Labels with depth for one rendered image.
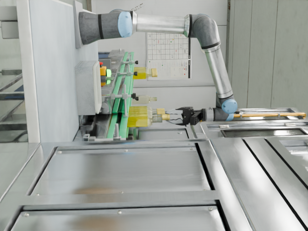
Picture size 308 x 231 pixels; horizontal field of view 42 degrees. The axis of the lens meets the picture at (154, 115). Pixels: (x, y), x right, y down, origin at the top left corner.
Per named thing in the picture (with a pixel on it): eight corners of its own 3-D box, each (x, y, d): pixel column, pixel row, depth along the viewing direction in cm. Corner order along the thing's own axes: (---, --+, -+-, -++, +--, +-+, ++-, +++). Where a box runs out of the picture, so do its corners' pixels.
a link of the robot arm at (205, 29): (217, 15, 181) (244, 111, 198) (212, 13, 192) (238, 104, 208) (193, 24, 182) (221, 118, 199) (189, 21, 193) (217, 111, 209)
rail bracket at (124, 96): (111, 118, 200) (136, 117, 201) (110, 85, 195) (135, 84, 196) (112, 116, 203) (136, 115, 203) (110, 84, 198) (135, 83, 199)
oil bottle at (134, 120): (112, 128, 207) (153, 126, 207) (111, 117, 205) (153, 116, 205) (112, 124, 212) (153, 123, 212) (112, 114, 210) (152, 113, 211)
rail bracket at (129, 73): (116, 76, 255) (137, 76, 255) (116, 65, 252) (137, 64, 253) (117, 75, 258) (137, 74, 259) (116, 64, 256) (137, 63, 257)
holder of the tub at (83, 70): (79, 126, 182) (96, 126, 182) (74, 66, 174) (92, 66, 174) (84, 116, 198) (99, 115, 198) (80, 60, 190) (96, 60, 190)
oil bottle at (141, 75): (123, 79, 328) (157, 79, 329) (123, 73, 326) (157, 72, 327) (123, 78, 333) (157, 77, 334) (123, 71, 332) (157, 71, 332)
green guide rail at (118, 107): (112, 113, 204) (128, 112, 204) (112, 111, 204) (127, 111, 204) (125, 60, 372) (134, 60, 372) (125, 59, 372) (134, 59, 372)
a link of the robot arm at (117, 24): (100, 14, 178) (130, 12, 178) (102, 12, 191) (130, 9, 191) (103, 41, 182) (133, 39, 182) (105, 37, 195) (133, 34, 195)
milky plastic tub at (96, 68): (79, 115, 180) (98, 115, 180) (75, 66, 174) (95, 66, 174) (84, 105, 197) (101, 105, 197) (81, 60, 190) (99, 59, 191)
